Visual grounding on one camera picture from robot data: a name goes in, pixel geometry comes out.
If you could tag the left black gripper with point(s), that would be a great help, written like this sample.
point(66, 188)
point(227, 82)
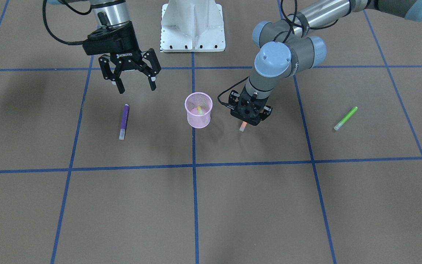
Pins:
point(267, 112)

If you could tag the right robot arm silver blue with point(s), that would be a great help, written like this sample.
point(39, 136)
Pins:
point(108, 13)

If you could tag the purple marker pen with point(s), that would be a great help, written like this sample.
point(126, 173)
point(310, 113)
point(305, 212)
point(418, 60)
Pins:
point(123, 126)

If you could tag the green highlighter pen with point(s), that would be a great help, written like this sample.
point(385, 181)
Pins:
point(345, 118)

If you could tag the orange highlighter pen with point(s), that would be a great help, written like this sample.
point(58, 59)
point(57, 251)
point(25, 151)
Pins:
point(243, 126)

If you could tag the pink mesh pen holder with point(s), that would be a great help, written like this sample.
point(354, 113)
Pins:
point(194, 100)

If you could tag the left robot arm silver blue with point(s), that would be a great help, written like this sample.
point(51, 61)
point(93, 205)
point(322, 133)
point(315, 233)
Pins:
point(287, 48)

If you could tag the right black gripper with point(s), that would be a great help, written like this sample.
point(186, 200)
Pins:
point(129, 48)

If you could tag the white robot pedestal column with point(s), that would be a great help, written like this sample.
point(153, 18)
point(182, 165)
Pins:
point(192, 26)

